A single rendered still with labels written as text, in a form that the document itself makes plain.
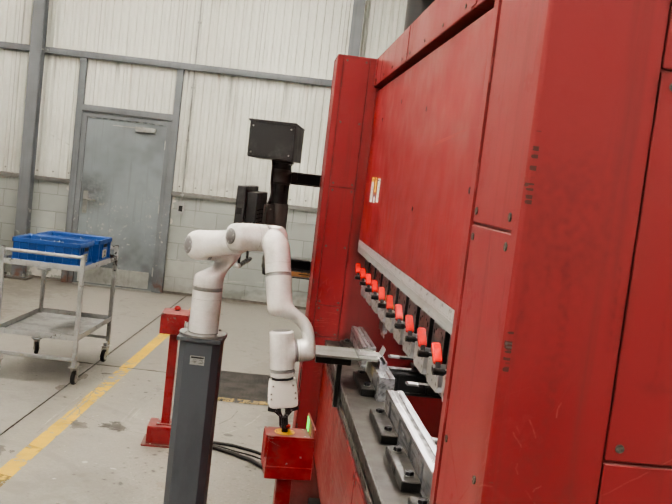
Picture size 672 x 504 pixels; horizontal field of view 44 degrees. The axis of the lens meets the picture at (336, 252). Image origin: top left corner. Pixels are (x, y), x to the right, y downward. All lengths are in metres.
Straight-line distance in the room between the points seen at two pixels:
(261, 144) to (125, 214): 6.61
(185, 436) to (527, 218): 2.67
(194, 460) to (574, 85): 2.78
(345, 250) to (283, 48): 6.67
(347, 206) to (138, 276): 6.89
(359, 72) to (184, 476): 2.07
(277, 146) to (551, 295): 3.43
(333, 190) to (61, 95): 7.28
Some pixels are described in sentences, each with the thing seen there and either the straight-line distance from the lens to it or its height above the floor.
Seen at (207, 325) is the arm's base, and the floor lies 1.05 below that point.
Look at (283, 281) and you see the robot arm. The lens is 2.85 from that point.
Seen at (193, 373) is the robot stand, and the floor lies 0.86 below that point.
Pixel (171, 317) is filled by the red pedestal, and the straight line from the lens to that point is 4.96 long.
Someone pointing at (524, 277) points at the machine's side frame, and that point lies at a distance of 0.96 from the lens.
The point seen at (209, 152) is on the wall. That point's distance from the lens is 10.63.
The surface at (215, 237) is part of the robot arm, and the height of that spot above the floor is 1.41.
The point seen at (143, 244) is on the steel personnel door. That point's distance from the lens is 10.79.
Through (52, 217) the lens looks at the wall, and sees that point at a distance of 11.13.
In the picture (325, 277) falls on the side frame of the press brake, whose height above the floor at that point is 1.19.
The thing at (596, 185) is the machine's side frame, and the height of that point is 1.72.
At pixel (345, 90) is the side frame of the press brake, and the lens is 4.19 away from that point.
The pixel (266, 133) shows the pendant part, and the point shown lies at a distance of 4.32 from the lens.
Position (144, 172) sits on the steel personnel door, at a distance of 10.75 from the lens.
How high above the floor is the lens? 1.69
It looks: 5 degrees down
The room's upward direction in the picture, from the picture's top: 7 degrees clockwise
